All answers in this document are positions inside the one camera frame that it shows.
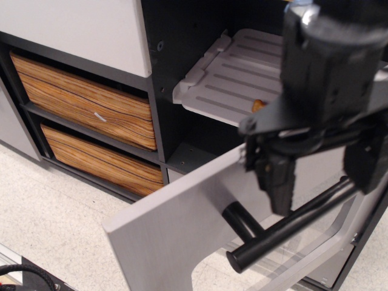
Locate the white cabinet panel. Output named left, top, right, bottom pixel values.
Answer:
left=1, top=1, right=152, bottom=78

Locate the wood-pattern storage bin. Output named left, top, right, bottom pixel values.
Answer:
left=41, top=123, right=164, bottom=196
left=10, top=52, right=157, bottom=151

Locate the upper wood-pattern storage bin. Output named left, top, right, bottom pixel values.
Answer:
left=10, top=52, right=157, bottom=151

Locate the black oven door handle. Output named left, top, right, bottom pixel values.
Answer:
left=222, top=176, right=358, bottom=273

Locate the white oven rack tray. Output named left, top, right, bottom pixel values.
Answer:
left=172, top=28, right=283, bottom=126

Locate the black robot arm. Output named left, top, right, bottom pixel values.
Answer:
left=239, top=1, right=387, bottom=216

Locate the black braided cable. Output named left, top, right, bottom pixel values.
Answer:
left=0, top=263, right=57, bottom=291

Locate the toy chicken drumstick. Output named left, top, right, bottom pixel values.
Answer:
left=252, top=99, right=268, bottom=113

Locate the grey oven door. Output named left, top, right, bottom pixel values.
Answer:
left=102, top=146, right=387, bottom=290

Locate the lower wood-pattern storage bin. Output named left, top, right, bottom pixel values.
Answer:
left=41, top=123, right=164, bottom=196

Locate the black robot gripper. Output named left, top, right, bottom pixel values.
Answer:
left=239, top=40, right=387, bottom=216

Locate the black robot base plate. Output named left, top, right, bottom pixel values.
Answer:
left=19, top=256, right=76, bottom=291

